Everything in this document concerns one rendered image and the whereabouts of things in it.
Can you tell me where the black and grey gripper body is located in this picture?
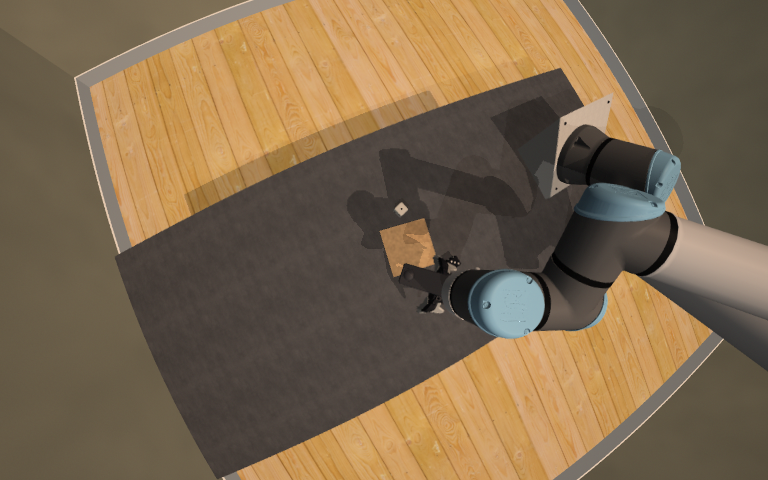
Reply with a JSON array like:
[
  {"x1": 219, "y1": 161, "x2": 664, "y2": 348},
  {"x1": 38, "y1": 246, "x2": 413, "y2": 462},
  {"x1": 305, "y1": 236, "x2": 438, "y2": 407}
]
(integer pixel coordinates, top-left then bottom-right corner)
[{"x1": 428, "y1": 269, "x2": 452, "y2": 305}]

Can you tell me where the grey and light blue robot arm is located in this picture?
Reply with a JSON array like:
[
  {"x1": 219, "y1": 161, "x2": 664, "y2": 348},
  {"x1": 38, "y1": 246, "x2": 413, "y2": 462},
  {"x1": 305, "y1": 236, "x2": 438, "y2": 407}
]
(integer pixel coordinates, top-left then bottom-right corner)
[{"x1": 399, "y1": 124, "x2": 768, "y2": 371}]

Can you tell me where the orange flat mat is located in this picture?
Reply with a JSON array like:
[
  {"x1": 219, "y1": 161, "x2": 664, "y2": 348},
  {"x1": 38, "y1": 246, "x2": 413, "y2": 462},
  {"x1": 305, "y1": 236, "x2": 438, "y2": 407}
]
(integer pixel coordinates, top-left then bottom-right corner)
[{"x1": 380, "y1": 219, "x2": 435, "y2": 277}]

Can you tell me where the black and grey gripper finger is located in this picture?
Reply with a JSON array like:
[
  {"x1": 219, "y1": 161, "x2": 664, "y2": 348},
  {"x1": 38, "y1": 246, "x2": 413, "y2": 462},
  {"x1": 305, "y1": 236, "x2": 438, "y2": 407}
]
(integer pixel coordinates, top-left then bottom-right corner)
[
  {"x1": 417, "y1": 297, "x2": 444, "y2": 314},
  {"x1": 433, "y1": 254, "x2": 457, "y2": 273}
]

